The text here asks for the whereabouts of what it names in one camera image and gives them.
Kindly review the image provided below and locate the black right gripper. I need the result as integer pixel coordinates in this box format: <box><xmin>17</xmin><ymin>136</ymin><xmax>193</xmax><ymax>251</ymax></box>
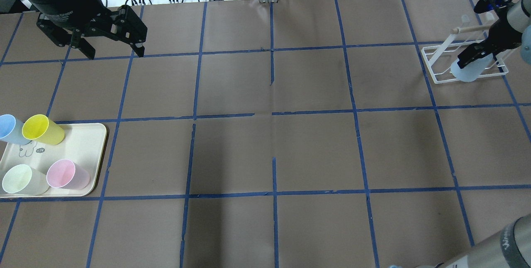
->
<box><xmin>458</xmin><ymin>0</ymin><xmax>531</xmax><ymax>69</ymax></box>

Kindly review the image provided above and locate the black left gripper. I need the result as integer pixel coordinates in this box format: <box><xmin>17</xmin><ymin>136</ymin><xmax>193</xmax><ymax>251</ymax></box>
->
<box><xmin>36</xmin><ymin>5</ymin><xmax>148</xmax><ymax>60</ymax></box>

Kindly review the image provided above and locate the pale blue plastic cup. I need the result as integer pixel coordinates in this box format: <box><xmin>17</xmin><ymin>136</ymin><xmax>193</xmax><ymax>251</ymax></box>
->
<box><xmin>450</xmin><ymin>54</ymin><xmax>494</xmax><ymax>82</ymax></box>

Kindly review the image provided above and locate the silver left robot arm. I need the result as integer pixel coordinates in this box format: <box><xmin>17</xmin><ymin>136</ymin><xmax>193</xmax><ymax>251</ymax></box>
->
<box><xmin>28</xmin><ymin>0</ymin><xmax>148</xmax><ymax>60</ymax></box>

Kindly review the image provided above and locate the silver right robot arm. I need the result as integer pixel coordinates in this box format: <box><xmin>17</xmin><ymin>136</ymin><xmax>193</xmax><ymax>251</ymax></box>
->
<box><xmin>473</xmin><ymin>0</ymin><xmax>530</xmax><ymax>64</ymax></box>

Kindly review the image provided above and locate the yellow plastic cup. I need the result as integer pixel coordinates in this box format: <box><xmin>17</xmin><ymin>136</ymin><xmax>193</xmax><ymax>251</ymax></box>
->
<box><xmin>22</xmin><ymin>114</ymin><xmax>65</xmax><ymax>145</ymax></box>

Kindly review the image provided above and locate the light blue cup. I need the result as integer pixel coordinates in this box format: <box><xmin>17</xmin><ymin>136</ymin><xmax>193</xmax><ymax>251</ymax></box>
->
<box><xmin>0</xmin><ymin>114</ymin><xmax>31</xmax><ymax>145</ymax></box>

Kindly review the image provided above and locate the pink plastic cup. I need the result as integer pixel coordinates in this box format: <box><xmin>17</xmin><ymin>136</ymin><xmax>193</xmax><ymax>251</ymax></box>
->
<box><xmin>46</xmin><ymin>159</ymin><xmax>90</xmax><ymax>190</ymax></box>

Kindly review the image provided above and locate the pale green cup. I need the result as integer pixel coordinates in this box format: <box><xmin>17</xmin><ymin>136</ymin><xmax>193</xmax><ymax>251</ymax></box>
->
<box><xmin>2</xmin><ymin>164</ymin><xmax>50</xmax><ymax>195</ymax></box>

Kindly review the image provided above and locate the cream plastic tray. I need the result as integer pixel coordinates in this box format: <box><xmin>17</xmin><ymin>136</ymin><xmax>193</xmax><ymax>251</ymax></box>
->
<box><xmin>0</xmin><ymin>123</ymin><xmax>108</xmax><ymax>199</ymax></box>

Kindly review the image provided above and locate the white wire cup rack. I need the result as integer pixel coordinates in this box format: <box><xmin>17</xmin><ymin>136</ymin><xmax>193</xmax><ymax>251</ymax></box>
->
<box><xmin>420</xmin><ymin>13</ymin><xmax>513</xmax><ymax>84</ymax></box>

